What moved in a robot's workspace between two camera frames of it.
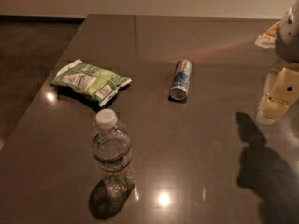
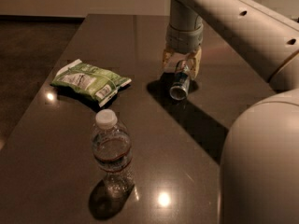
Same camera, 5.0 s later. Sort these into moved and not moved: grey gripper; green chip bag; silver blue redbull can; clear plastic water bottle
Moved: grey gripper
Not moved: clear plastic water bottle; silver blue redbull can; green chip bag
